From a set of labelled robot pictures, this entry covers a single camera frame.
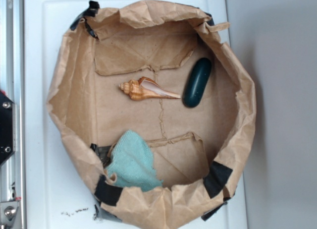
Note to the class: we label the aluminium frame rail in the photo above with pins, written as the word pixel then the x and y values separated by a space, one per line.
pixel 12 172

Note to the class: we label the light teal cloth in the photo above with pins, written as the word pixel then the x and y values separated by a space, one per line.
pixel 132 163

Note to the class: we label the brown paper bag bin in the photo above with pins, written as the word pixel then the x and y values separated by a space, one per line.
pixel 199 153

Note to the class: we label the black mounting bracket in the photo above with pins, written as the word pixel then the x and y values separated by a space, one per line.
pixel 6 128

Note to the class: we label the silver corner bracket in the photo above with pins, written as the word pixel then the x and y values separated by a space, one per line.
pixel 10 215

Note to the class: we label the orange spiral conch shell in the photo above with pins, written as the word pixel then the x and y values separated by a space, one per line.
pixel 146 88

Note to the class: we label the white plastic tray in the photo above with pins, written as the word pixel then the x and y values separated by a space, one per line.
pixel 56 197

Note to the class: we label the dark green oblong capsule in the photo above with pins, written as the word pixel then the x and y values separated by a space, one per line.
pixel 197 82

